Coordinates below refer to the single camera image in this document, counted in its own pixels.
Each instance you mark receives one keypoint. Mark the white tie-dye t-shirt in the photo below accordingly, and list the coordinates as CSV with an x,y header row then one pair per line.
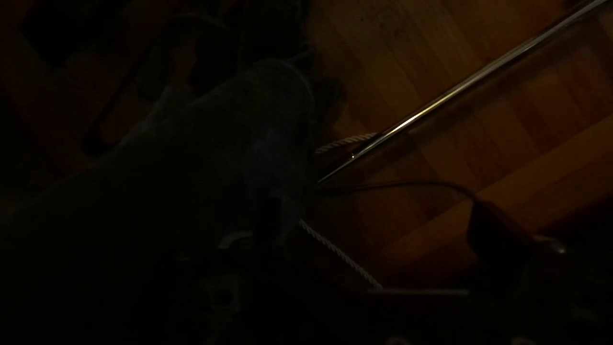
x,y
77,260

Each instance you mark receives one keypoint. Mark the chrome garment rack frame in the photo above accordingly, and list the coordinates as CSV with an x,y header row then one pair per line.
x,y
481,75

